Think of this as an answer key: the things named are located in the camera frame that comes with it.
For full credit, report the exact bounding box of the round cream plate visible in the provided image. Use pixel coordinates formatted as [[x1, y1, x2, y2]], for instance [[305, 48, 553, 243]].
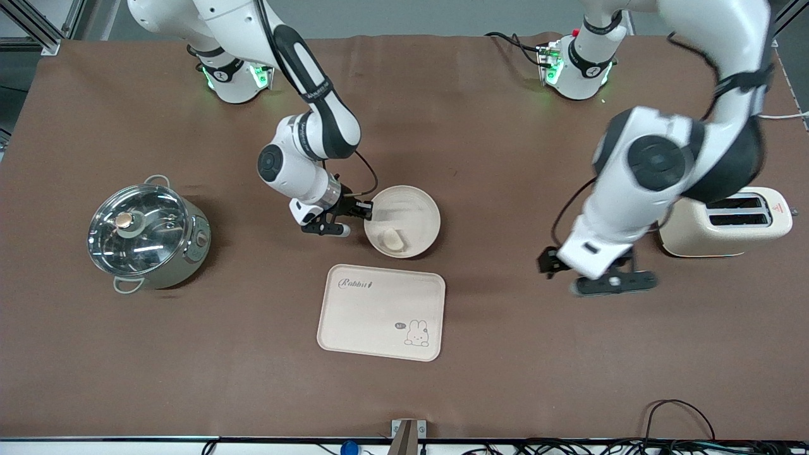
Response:
[[364, 185, 441, 260]]

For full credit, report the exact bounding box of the cream rabbit print tray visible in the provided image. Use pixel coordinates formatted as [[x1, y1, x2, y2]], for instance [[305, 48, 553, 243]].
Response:
[[317, 264, 446, 362]]

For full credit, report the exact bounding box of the stainless steel electric pot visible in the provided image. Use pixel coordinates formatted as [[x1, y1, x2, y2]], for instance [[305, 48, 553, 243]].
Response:
[[87, 175, 212, 294]]

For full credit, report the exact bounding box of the brown table mat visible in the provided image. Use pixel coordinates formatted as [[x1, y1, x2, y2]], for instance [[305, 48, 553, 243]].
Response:
[[0, 32, 809, 440]]

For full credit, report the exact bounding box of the glass pot lid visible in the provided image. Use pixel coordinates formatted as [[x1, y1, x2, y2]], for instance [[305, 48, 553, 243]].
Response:
[[87, 185, 189, 277]]

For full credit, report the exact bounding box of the cream two-slot toaster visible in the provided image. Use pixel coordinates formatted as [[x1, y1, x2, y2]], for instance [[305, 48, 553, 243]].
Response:
[[657, 186, 794, 258]]

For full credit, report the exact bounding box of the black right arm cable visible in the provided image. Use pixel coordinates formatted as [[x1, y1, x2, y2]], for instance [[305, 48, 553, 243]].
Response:
[[253, 0, 380, 198]]

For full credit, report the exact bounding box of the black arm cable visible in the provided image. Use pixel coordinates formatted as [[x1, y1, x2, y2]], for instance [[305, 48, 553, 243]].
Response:
[[253, 0, 380, 198], [550, 32, 724, 248]]

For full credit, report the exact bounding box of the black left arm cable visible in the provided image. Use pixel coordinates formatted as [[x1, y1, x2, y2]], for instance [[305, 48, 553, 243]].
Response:
[[550, 32, 724, 248]]

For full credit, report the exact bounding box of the black looped cable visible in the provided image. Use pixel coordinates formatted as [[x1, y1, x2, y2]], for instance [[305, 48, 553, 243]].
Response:
[[643, 399, 716, 443]]

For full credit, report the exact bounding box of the black cable bundle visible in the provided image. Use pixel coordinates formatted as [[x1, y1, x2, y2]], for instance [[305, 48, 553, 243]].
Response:
[[461, 438, 809, 455]]

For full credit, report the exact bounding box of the metal table edge bracket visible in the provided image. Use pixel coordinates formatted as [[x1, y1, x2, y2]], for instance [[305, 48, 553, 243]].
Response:
[[391, 418, 427, 455]]

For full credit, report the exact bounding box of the black left base cable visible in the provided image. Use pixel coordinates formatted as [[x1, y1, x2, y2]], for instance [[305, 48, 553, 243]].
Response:
[[485, 32, 545, 68]]

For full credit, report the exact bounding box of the aluminium frame profile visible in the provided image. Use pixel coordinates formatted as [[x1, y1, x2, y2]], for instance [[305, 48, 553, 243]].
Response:
[[0, 0, 97, 55]]

